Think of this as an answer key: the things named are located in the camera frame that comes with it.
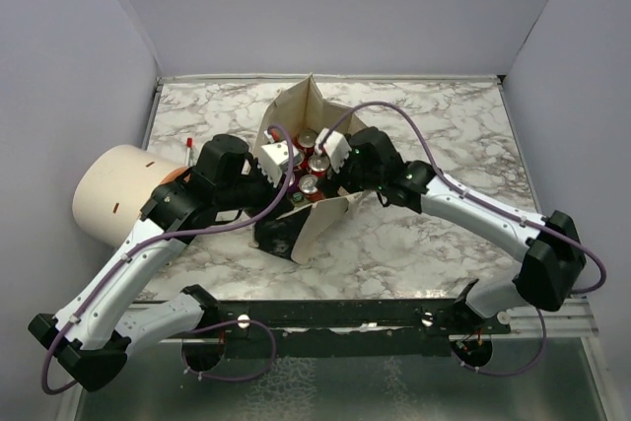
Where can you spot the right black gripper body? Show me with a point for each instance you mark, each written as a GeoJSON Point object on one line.
{"type": "Point", "coordinates": [354, 177]}

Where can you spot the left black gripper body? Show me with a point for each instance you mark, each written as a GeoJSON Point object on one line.
{"type": "Point", "coordinates": [254, 193]}

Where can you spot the beige canvas tote bag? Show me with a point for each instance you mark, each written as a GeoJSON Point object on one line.
{"type": "Point", "coordinates": [293, 228]}

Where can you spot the red cola can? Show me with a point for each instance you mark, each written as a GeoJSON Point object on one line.
{"type": "Point", "coordinates": [318, 165]}

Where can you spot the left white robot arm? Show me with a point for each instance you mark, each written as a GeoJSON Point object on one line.
{"type": "Point", "coordinates": [93, 336]}

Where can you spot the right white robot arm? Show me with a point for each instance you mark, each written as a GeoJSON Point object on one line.
{"type": "Point", "coordinates": [543, 247]}

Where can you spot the red white marker pen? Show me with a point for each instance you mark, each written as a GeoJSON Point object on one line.
{"type": "Point", "coordinates": [188, 150]}

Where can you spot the purple fanta can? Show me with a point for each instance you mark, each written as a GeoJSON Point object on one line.
{"type": "Point", "coordinates": [294, 194]}

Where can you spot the red cola can three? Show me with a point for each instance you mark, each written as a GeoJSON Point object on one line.
{"type": "Point", "coordinates": [308, 187]}

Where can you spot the red cola can two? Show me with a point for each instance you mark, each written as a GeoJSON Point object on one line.
{"type": "Point", "coordinates": [306, 140]}

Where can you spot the cream cylindrical container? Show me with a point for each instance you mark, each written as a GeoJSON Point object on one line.
{"type": "Point", "coordinates": [110, 195]}

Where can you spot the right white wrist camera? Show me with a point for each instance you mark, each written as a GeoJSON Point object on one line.
{"type": "Point", "coordinates": [334, 146]}

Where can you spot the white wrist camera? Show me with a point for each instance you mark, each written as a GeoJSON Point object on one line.
{"type": "Point", "coordinates": [273, 157]}
{"type": "Point", "coordinates": [334, 146]}

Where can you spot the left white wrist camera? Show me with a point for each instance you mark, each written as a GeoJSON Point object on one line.
{"type": "Point", "coordinates": [273, 157]}

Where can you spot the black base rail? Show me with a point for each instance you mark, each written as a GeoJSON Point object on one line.
{"type": "Point", "coordinates": [358, 328]}

